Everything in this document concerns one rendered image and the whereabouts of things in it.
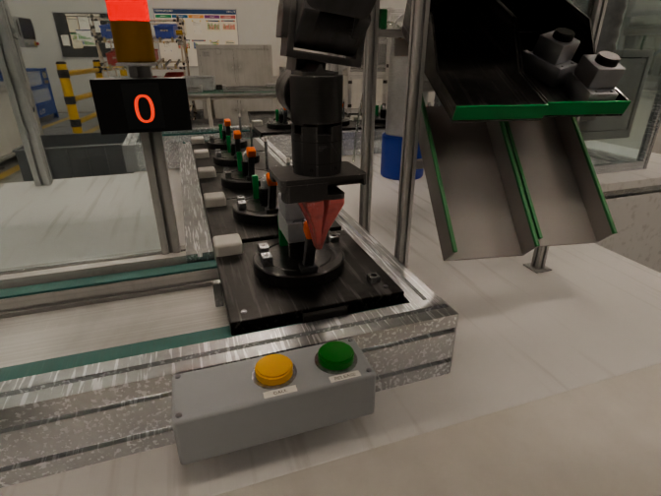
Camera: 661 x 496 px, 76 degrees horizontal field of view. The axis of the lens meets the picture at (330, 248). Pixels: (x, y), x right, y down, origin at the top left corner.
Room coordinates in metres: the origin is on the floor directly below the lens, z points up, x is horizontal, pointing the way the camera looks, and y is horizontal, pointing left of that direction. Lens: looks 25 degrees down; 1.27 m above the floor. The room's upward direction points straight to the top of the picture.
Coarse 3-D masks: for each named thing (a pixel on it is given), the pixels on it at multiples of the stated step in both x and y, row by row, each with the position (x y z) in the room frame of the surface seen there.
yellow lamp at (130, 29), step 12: (120, 24) 0.61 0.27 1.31; (132, 24) 0.62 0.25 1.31; (144, 24) 0.63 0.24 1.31; (120, 36) 0.61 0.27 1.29; (132, 36) 0.61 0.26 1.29; (144, 36) 0.62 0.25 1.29; (120, 48) 0.61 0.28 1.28; (132, 48) 0.61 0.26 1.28; (144, 48) 0.62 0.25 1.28; (120, 60) 0.62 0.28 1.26; (132, 60) 0.61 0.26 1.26; (144, 60) 0.62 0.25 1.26
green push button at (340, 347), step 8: (328, 344) 0.39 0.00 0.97; (336, 344) 0.39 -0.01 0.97; (344, 344) 0.39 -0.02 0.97; (320, 352) 0.38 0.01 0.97; (328, 352) 0.38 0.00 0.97; (336, 352) 0.38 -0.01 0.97; (344, 352) 0.38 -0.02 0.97; (352, 352) 0.38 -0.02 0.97; (320, 360) 0.37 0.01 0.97; (328, 360) 0.36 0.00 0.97; (336, 360) 0.36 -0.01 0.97; (344, 360) 0.36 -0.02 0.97; (352, 360) 0.37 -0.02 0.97; (328, 368) 0.36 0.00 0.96; (336, 368) 0.36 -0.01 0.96; (344, 368) 0.36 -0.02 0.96
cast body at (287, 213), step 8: (280, 192) 0.60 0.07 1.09; (280, 200) 0.58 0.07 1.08; (280, 208) 0.59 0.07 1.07; (288, 208) 0.56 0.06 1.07; (296, 208) 0.57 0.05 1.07; (280, 216) 0.59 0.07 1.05; (288, 216) 0.56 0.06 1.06; (296, 216) 0.57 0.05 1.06; (280, 224) 0.59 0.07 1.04; (288, 224) 0.55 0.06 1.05; (296, 224) 0.55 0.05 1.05; (288, 232) 0.55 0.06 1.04; (296, 232) 0.55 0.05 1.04; (288, 240) 0.55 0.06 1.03; (296, 240) 0.55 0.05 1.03; (304, 240) 0.56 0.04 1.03
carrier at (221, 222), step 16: (288, 160) 0.87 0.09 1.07; (256, 176) 0.86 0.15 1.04; (256, 192) 0.86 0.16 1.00; (208, 208) 0.86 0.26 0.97; (224, 208) 0.86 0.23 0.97; (240, 208) 0.79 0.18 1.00; (256, 208) 0.80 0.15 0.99; (224, 224) 0.76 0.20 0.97; (240, 224) 0.76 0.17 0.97; (256, 224) 0.76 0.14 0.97; (272, 224) 0.76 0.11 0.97; (336, 224) 0.76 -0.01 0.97; (256, 240) 0.70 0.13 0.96
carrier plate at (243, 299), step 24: (264, 240) 0.69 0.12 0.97; (216, 264) 0.62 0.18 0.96; (240, 264) 0.59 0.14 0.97; (360, 264) 0.59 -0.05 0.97; (240, 288) 0.52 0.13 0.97; (264, 288) 0.52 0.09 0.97; (312, 288) 0.52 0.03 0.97; (336, 288) 0.52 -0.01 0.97; (360, 288) 0.52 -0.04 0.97; (384, 288) 0.52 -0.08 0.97; (240, 312) 0.46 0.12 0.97; (264, 312) 0.46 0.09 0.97; (288, 312) 0.46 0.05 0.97
